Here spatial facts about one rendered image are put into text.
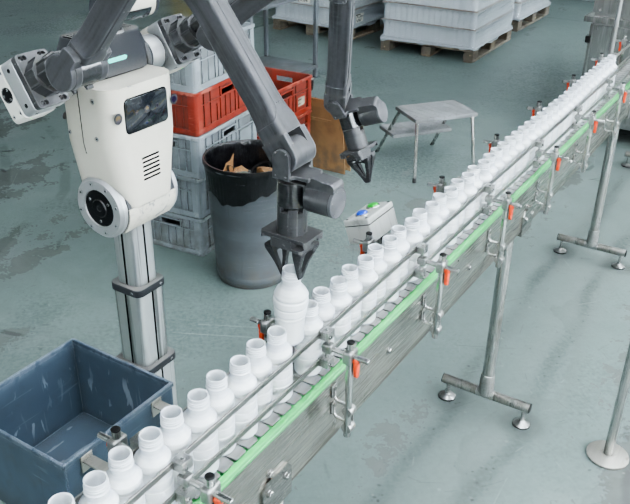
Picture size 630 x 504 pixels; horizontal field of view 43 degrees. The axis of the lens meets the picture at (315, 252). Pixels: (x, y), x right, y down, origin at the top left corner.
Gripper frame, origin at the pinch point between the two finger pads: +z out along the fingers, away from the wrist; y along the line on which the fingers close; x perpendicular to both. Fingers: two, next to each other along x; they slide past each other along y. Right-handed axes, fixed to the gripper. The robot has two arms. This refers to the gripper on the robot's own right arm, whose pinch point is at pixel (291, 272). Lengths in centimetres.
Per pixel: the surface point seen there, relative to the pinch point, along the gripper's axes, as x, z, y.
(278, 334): -4.6, 11.9, 0.0
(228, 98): 205, 50, -175
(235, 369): -19.3, 10.9, 0.8
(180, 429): -35.5, 12.8, 1.6
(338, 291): 16.0, 11.9, 1.5
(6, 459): -39, 39, -43
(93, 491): -55, 11, 2
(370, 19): 681, 114, -349
